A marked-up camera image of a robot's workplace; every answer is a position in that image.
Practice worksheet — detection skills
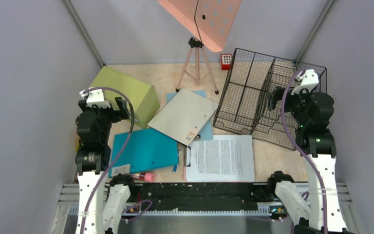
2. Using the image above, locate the blue white marker pen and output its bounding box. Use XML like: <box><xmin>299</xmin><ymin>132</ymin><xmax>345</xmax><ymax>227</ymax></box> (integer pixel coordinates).
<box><xmin>172</xmin><ymin>150</ymin><xmax>181</xmax><ymax>174</ymax></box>

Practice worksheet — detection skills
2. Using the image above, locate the green metal drawer box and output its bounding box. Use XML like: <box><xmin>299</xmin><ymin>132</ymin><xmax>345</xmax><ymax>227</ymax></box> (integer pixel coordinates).
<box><xmin>90</xmin><ymin>66</ymin><xmax>160</xmax><ymax>129</ymax></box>

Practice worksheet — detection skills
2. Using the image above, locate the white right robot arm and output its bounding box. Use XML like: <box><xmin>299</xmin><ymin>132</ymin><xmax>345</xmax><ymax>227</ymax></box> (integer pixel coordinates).
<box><xmin>266</xmin><ymin>87</ymin><xmax>349</xmax><ymax>234</ymax></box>

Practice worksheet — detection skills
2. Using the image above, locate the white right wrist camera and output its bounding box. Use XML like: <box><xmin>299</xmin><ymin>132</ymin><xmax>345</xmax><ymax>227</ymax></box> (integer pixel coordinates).
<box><xmin>291</xmin><ymin>69</ymin><xmax>319</xmax><ymax>95</ymax></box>

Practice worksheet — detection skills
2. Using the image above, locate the pink perforated board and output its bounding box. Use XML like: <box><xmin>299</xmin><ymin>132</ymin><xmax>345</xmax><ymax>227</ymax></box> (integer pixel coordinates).
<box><xmin>158</xmin><ymin>0</ymin><xmax>241</xmax><ymax>52</ymax></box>

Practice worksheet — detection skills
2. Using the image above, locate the pink clipboard with papers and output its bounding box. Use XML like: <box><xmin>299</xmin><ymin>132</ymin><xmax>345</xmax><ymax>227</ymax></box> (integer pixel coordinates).
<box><xmin>184</xmin><ymin>135</ymin><xmax>255</xmax><ymax>182</ymax></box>

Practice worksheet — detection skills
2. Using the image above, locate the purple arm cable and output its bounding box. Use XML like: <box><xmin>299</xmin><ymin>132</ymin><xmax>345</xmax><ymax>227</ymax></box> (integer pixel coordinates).
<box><xmin>78</xmin><ymin>86</ymin><xmax>136</xmax><ymax>234</ymax></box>
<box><xmin>280</xmin><ymin>69</ymin><xmax>329</xmax><ymax>234</ymax></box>

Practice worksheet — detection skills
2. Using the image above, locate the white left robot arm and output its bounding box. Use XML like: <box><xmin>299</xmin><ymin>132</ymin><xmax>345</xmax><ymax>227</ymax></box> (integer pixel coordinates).
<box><xmin>75</xmin><ymin>97</ymin><xmax>137</xmax><ymax>234</ymax></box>

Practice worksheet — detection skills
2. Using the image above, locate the light blue clipboard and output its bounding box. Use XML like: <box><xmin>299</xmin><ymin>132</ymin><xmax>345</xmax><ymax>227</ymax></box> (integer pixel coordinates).
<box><xmin>166</xmin><ymin>90</ymin><xmax>214</xmax><ymax>141</ymax></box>

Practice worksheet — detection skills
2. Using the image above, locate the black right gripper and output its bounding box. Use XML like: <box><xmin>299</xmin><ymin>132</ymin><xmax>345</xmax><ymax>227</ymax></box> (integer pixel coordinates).
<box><xmin>267</xmin><ymin>85</ymin><xmax>314</xmax><ymax>127</ymax></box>

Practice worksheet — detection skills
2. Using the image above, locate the pink capped tube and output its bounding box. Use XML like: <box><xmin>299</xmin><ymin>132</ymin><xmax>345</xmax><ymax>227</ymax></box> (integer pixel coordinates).
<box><xmin>131</xmin><ymin>172</ymin><xmax>155</xmax><ymax>183</ymax></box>

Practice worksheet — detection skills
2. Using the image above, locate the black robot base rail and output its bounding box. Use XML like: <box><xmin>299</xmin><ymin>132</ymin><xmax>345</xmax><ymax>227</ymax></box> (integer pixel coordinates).
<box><xmin>124</xmin><ymin>182</ymin><xmax>287</xmax><ymax>216</ymax></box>

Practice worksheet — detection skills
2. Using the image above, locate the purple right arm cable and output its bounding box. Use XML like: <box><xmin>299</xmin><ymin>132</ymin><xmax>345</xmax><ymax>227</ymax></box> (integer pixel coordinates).
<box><xmin>280</xmin><ymin>69</ymin><xmax>329</xmax><ymax>234</ymax></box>

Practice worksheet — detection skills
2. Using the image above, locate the black wire mesh file rack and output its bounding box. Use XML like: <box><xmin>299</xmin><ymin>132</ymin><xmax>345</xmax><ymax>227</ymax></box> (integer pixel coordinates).
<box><xmin>213</xmin><ymin>48</ymin><xmax>327</xmax><ymax>151</ymax></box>

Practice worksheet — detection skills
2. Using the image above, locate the red white small box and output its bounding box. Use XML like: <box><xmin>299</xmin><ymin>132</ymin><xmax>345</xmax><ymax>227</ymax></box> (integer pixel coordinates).
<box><xmin>221</xmin><ymin>54</ymin><xmax>232</xmax><ymax>71</ymax></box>

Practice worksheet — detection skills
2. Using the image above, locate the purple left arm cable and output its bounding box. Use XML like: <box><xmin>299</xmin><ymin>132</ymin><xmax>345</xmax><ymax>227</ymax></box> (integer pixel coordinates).
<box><xmin>78</xmin><ymin>86</ymin><xmax>136</xmax><ymax>234</ymax></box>

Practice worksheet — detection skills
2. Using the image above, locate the teal file folder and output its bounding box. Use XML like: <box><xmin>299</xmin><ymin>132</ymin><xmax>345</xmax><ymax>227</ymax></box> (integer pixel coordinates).
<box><xmin>109</xmin><ymin>128</ymin><xmax>179</xmax><ymax>178</ymax></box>

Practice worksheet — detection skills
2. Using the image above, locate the grey white file folder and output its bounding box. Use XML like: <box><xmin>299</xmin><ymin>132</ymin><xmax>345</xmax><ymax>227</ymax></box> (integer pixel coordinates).
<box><xmin>148</xmin><ymin>89</ymin><xmax>219</xmax><ymax>146</ymax></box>

